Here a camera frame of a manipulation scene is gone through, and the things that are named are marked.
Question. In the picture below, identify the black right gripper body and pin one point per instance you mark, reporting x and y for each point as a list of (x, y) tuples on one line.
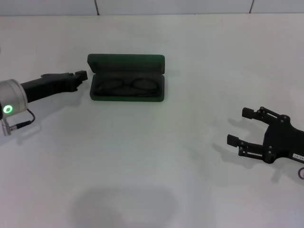
[(285, 140)]

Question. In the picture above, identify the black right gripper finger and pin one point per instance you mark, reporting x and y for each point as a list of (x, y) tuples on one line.
[(248, 112), (251, 149)]

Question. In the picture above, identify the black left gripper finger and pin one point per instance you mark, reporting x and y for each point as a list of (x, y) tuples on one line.
[(82, 76)]

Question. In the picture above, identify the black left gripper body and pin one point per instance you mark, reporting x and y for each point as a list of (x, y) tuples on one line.
[(52, 85)]

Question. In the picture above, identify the green glasses case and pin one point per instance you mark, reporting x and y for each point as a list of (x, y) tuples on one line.
[(126, 59)]

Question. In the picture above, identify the black glasses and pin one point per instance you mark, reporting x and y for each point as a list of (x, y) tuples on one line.
[(128, 84)]

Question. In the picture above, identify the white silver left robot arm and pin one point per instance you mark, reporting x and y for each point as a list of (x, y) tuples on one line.
[(14, 97)]

